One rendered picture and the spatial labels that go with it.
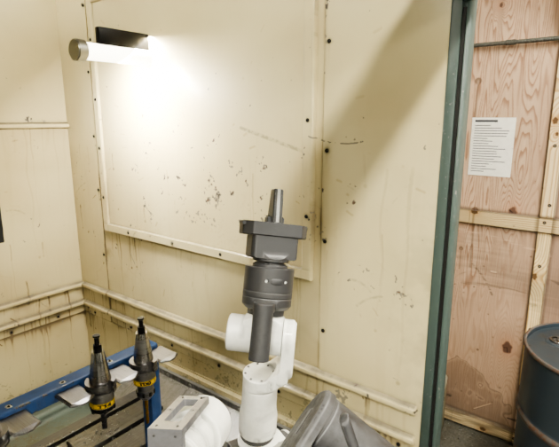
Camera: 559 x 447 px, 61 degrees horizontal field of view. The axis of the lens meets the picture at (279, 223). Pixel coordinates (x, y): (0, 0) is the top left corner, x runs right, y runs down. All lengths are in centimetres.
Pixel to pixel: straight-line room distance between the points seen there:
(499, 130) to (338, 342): 169
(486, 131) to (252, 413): 209
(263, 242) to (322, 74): 51
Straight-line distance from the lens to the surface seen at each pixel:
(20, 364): 215
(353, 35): 115
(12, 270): 202
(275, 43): 126
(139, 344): 114
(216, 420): 59
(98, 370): 109
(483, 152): 270
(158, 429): 52
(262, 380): 88
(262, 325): 79
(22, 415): 108
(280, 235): 82
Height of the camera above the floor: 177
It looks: 13 degrees down
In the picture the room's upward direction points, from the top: straight up
